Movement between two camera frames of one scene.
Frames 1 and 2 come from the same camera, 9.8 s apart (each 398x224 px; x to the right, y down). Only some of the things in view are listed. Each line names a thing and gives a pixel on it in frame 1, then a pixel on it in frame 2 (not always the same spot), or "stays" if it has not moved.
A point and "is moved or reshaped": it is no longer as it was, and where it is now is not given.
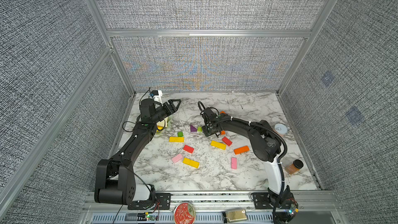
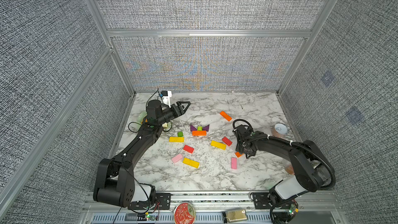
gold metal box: [236, 215] stays
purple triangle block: [193, 129] is moved or reshaped
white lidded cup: [281, 128] stays
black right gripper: [204, 132] -> [237, 148]
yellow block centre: [218, 144] stays
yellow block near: [190, 162] stays
